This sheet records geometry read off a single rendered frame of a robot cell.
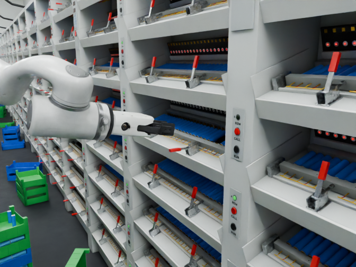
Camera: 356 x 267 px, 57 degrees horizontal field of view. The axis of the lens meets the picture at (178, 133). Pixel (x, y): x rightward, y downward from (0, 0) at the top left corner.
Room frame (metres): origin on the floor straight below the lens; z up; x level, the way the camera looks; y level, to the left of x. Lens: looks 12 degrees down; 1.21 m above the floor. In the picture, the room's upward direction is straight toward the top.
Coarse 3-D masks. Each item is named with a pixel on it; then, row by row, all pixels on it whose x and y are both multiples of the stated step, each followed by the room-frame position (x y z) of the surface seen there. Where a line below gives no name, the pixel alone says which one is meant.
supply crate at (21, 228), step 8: (0, 216) 1.54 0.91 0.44; (16, 216) 1.55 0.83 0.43; (0, 224) 1.53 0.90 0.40; (8, 224) 1.53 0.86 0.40; (16, 224) 1.53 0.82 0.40; (24, 224) 1.44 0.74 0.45; (0, 232) 1.36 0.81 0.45; (8, 232) 1.39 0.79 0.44; (16, 232) 1.41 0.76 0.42; (24, 232) 1.44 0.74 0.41; (0, 240) 1.36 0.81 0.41
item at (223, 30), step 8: (112, 0) 2.00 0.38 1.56; (112, 8) 2.00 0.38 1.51; (328, 16) 0.79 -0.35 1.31; (336, 16) 0.77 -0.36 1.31; (344, 16) 0.76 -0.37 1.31; (352, 16) 0.74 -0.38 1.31; (328, 24) 0.79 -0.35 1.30; (336, 24) 0.77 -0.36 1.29; (344, 24) 0.76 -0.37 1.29; (200, 32) 1.23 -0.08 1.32; (208, 32) 1.19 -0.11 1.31; (216, 32) 1.15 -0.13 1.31; (224, 32) 1.12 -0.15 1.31; (320, 32) 0.81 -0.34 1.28; (176, 40) 1.38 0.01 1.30; (184, 40) 1.33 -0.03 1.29; (320, 40) 0.81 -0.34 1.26; (320, 48) 0.80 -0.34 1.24; (320, 56) 0.80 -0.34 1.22; (312, 128) 0.81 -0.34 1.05; (312, 136) 0.80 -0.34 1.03
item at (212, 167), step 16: (144, 112) 1.34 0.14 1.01; (160, 112) 1.37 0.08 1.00; (192, 112) 1.22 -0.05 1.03; (144, 144) 1.22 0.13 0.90; (160, 144) 1.09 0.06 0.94; (176, 144) 1.05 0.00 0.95; (176, 160) 1.01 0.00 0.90; (192, 160) 0.91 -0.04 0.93; (208, 160) 0.88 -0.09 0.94; (224, 160) 0.79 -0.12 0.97; (208, 176) 0.86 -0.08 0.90
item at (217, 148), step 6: (174, 132) 1.09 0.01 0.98; (180, 132) 1.07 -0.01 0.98; (174, 138) 1.07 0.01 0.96; (180, 138) 1.07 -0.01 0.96; (186, 138) 1.03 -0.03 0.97; (192, 138) 1.00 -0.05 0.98; (198, 138) 0.99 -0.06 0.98; (204, 144) 0.94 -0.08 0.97; (210, 144) 0.92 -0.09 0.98; (216, 144) 0.91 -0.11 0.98; (216, 150) 0.89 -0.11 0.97; (222, 150) 0.87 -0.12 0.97; (216, 156) 0.87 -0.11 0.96
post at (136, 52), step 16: (128, 0) 1.31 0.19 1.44; (144, 0) 1.35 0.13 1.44; (160, 0) 1.38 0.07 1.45; (128, 48) 1.31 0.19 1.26; (144, 48) 1.34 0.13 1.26; (160, 48) 1.38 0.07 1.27; (128, 64) 1.31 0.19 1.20; (128, 96) 1.31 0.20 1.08; (144, 96) 1.34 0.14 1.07; (128, 144) 1.33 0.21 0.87; (128, 176) 1.34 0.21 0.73; (128, 208) 1.35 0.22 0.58; (144, 240) 1.33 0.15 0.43; (128, 256) 1.37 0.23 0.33
